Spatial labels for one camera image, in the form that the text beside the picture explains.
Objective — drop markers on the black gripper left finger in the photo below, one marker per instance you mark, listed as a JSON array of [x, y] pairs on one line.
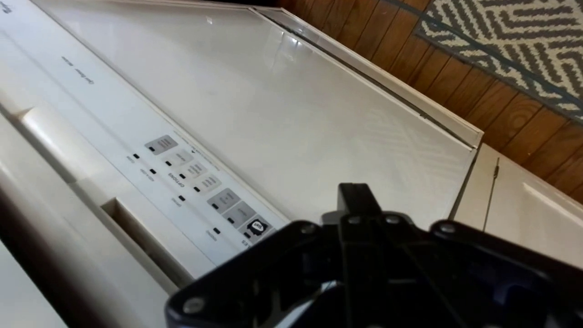
[[273, 279]]

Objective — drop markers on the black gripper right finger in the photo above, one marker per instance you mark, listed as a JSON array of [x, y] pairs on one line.
[[455, 279]]

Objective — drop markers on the white dishwasher door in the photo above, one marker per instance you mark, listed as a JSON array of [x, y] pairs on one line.
[[273, 109]]

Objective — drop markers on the white base cabinet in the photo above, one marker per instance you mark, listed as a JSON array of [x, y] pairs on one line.
[[533, 206]]

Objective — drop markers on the grey patterned rug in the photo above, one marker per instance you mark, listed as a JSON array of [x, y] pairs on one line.
[[515, 42]]

